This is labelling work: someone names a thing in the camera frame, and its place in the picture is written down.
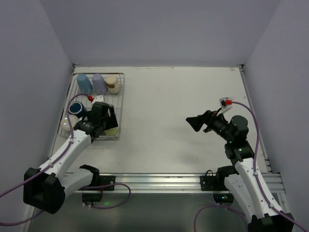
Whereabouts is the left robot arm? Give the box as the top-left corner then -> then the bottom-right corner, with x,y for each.
23,102 -> 118,214

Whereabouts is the lavender plastic cup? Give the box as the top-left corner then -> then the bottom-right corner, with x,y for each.
92,73 -> 108,94

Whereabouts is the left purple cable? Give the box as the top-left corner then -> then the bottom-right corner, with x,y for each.
0,94 -> 94,225

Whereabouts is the aluminium mounting rail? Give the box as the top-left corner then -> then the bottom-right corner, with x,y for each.
32,172 -> 284,194

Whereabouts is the dark blue mug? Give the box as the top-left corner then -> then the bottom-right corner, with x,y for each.
69,101 -> 87,118

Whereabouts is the wire dish rack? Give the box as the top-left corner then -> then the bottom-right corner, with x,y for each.
58,72 -> 125,141

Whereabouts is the beige cup with brown band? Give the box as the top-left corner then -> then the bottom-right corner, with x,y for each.
105,75 -> 121,94

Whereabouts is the light blue plastic cup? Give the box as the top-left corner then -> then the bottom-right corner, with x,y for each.
76,73 -> 93,94

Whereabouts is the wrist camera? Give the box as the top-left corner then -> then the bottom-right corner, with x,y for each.
92,95 -> 105,105
218,97 -> 232,114

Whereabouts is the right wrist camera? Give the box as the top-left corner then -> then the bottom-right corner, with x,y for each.
218,97 -> 232,114

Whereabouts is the light green ceramic mug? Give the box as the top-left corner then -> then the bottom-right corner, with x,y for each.
104,127 -> 119,136

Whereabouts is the white pearly round cup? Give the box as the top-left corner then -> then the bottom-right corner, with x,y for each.
60,114 -> 79,132

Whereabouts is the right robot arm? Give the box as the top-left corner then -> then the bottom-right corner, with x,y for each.
186,110 -> 294,232

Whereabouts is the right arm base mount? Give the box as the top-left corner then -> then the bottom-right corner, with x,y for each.
199,170 -> 234,204

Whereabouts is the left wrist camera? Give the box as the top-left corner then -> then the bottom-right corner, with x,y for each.
92,95 -> 105,105

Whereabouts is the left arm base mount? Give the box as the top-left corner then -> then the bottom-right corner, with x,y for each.
81,175 -> 116,206

